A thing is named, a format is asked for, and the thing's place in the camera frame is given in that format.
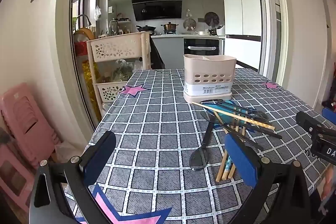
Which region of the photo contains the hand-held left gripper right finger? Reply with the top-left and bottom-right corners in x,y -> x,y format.
225,132 -> 315,224

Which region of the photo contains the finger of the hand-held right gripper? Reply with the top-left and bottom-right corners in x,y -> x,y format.
296,111 -> 336,136
322,107 -> 336,125

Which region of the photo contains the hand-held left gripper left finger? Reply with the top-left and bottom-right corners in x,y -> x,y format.
29,131 -> 116,224

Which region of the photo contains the black chopstick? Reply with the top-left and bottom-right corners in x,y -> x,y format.
220,122 -> 265,150
228,118 -> 283,139

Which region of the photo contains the large black spoon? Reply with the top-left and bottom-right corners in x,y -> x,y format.
189,120 -> 214,172

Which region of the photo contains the dark grey spoon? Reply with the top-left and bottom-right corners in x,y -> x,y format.
201,108 -> 221,127

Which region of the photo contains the beige utensil holder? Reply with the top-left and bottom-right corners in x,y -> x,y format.
183,54 -> 237,104

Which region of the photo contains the grey checkered star tablecloth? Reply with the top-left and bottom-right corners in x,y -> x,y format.
63,68 -> 336,224

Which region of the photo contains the golden foil bag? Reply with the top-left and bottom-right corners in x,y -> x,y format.
81,58 -> 102,120

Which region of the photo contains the stack of pink stools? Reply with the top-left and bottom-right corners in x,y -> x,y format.
0,82 -> 61,214

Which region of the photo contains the beige storage trolley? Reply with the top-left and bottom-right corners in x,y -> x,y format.
86,31 -> 153,120

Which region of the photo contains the built-in oven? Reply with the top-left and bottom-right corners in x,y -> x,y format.
183,38 -> 220,62

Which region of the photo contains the glass kettle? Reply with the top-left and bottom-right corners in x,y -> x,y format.
109,19 -> 120,36

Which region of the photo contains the white refrigerator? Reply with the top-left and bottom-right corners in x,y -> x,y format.
223,0 -> 263,70

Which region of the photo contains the black wok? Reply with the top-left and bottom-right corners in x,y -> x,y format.
136,25 -> 157,33

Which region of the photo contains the kitchen faucet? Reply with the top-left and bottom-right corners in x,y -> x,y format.
76,14 -> 92,28

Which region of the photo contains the golden cooking pot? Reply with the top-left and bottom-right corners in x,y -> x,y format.
160,22 -> 180,32

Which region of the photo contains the black range hood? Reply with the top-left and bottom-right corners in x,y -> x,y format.
130,0 -> 184,22

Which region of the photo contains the round wall strainer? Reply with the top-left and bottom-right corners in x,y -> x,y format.
183,18 -> 196,31
204,11 -> 220,25

